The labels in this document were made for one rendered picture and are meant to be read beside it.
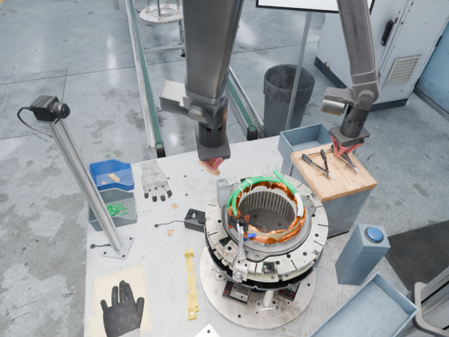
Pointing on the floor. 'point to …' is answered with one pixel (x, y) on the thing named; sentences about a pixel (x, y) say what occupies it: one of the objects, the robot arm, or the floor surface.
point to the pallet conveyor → (153, 129)
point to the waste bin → (280, 116)
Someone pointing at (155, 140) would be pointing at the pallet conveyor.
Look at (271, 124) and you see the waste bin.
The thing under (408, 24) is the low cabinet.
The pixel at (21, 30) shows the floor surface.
